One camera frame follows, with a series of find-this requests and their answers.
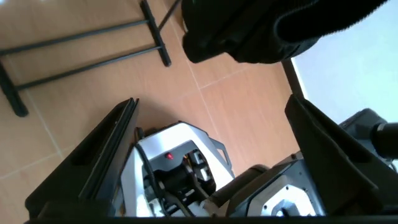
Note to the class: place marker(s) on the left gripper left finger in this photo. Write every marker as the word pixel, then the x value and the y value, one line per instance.
pixel 68 196

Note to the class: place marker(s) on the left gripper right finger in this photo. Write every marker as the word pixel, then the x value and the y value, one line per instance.
pixel 345 189

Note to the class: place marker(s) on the black shorts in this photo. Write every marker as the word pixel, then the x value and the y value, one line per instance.
pixel 248 28

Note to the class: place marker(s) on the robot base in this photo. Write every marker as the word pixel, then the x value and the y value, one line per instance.
pixel 174 140

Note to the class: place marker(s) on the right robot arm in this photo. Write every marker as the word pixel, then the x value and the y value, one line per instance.
pixel 387 140

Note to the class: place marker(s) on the black clothes rack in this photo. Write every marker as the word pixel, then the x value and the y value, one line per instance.
pixel 155 34

